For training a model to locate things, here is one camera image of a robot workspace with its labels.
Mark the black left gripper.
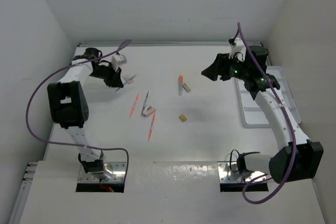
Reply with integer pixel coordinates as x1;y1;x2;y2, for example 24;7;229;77
89;62;123;88

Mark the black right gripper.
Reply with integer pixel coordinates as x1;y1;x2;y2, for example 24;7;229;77
201;52;250;81

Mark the orange highlighter pen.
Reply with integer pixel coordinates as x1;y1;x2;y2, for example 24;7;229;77
129;92;140;118

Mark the pink red highlighter pen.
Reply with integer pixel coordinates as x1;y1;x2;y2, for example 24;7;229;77
148;113;156;142

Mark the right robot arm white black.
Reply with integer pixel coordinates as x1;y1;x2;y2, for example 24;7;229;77
201;52;323;184

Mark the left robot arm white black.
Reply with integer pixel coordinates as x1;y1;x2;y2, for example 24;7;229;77
47;48;127;180

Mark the grey brown eraser block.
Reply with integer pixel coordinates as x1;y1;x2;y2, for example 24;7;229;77
182;83;191;92

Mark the orange capped grey marker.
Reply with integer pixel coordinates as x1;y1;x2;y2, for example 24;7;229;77
178;75;183;95

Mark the dark purple highlighter pen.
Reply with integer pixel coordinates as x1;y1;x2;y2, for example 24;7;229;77
142;91;150;110

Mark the tan eraser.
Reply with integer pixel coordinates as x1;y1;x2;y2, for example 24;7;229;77
179;114;187;122

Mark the white compartment tray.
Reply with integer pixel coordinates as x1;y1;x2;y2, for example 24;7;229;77
235;66;301;129

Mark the metal mounting plate left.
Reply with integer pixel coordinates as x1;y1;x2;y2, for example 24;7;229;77
77;162;127;184

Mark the metal mounting plate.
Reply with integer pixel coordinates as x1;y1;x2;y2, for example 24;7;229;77
217;161;264;184
77;162;127;184

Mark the metal mounting plate right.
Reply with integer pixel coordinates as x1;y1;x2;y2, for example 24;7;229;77
217;161;264;184

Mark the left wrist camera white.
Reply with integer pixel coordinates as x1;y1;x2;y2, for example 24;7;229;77
111;54;127;68

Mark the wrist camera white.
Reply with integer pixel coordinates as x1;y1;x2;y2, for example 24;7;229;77
228;37;245;59
111;54;127;68

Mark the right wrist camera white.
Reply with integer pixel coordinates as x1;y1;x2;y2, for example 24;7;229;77
228;37;245;59

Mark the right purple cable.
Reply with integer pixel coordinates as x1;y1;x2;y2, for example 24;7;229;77
229;22;301;204

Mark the purple cable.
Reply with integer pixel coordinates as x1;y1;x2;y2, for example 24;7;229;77
229;22;301;204
25;39;132;172

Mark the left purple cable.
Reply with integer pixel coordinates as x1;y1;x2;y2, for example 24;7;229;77
25;39;132;172

